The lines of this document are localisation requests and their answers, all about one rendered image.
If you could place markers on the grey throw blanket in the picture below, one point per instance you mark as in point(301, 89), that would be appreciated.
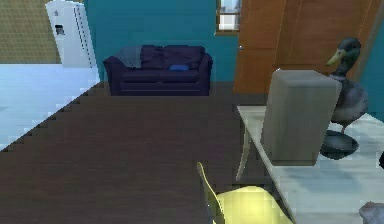
point(130, 56)

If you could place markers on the yellow chair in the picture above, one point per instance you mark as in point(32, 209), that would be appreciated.
point(243, 205)

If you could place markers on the white fridge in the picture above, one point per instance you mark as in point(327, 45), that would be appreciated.
point(71, 36)

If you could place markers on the small blue cushion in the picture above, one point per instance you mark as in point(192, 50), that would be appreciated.
point(178, 67)

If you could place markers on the small black object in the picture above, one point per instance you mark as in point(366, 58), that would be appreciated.
point(382, 160)

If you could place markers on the wood framed window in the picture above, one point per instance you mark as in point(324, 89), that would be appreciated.
point(229, 16)

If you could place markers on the dark blue sofa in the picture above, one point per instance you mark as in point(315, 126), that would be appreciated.
point(156, 78)

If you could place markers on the brown wooden door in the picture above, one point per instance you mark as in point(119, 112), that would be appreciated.
point(263, 46)

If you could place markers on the grey duck figurine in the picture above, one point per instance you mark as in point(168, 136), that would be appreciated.
point(348, 100)

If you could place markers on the white marble table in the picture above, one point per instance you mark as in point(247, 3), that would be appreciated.
point(330, 180)

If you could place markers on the grey round object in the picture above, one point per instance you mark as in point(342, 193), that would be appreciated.
point(372, 213)

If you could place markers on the grey box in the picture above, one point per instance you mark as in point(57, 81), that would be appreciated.
point(296, 116)

